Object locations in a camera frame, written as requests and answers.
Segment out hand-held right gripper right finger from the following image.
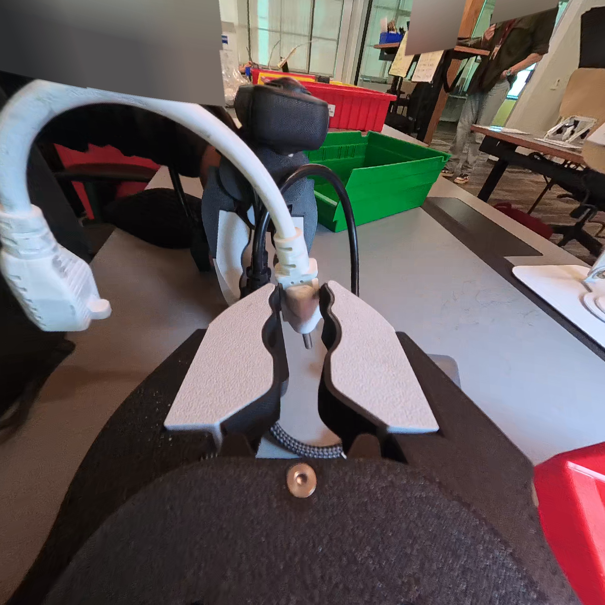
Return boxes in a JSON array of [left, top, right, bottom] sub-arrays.
[[318, 281, 440, 445]]

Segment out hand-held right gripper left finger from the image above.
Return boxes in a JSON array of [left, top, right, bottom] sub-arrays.
[[164, 283, 289, 440]]

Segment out green plastic bin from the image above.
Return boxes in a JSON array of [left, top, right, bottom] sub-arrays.
[[302, 131, 452, 233]]

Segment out white short extension cord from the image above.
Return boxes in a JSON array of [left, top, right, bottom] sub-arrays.
[[0, 79, 322, 350]]

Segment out person's left forearm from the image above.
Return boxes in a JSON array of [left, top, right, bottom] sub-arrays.
[[35, 101, 213, 179]]

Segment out red divided tote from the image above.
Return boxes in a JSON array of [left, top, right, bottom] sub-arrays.
[[251, 67, 397, 133]]

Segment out hanging paper sheets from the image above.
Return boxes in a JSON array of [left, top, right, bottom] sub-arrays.
[[389, 33, 445, 83]]

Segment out red office chair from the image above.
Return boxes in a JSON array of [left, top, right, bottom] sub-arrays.
[[54, 142, 164, 220]]

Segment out white instruction sheet stand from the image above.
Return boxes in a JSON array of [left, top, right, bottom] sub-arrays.
[[513, 251, 605, 336]]

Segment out wooden support beam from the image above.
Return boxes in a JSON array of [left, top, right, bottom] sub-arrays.
[[423, 0, 487, 145]]

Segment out red floor bag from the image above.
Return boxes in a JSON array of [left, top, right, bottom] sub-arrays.
[[492, 202, 554, 239]]

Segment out wooden side table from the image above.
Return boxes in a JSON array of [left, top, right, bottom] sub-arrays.
[[470, 124, 605, 204]]

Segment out red plastic bin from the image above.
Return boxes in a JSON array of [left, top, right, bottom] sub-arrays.
[[534, 442, 605, 605]]

